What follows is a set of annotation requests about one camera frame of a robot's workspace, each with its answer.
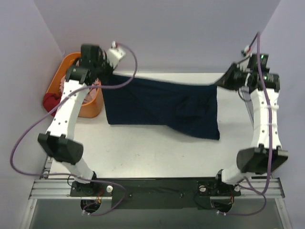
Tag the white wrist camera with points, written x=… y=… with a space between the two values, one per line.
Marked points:
x=247 y=51
x=115 y=54

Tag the pink t shirt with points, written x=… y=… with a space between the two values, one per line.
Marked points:
x=91 y=94

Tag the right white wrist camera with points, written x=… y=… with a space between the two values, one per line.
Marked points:
x=247 y=51

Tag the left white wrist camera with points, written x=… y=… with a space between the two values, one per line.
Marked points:
x=115 y=54

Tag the orange plastic laundry basket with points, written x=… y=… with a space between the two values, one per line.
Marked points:
x=88 y=110

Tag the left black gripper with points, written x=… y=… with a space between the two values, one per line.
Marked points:
x=105 y=67

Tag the navy blue t shirt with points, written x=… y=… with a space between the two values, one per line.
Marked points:
x=188 y=109

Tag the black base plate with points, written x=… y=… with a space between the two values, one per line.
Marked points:
x=157 y=193

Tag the red t shirt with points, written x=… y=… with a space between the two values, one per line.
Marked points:
x=50 y=101

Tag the aluminium frame rail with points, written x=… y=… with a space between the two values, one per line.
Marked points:
x=59 y=189

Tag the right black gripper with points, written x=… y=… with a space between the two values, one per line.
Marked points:
x=231 y=75

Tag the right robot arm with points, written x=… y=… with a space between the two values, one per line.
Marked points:
x=265 y=153

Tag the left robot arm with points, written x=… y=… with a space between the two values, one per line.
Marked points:
x=82 y=74

